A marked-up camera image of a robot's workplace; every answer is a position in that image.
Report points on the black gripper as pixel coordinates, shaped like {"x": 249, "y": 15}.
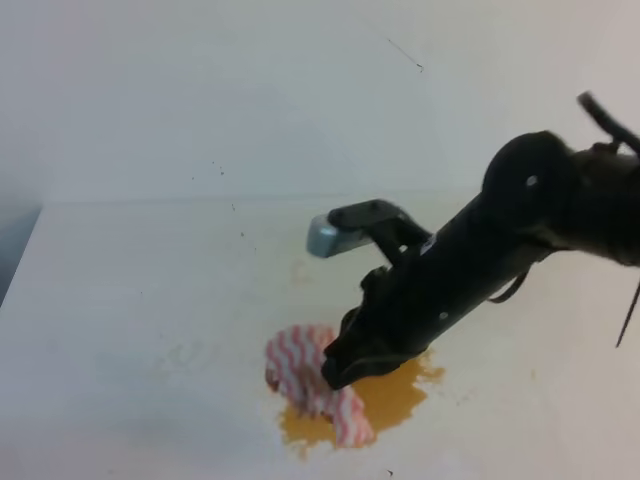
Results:
{"x": 434, "y": 280}

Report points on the pink white striped rag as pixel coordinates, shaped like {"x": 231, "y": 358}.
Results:
{"x": 294, "y": 357}

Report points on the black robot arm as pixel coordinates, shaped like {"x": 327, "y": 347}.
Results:
{"x": 537, "y": 198}

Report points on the brown coffee stain puddle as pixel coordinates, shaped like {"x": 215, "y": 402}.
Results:
{"x": 389, "y": 401}

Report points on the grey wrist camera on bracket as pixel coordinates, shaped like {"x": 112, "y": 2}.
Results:
{"x": 374, "y": 221}

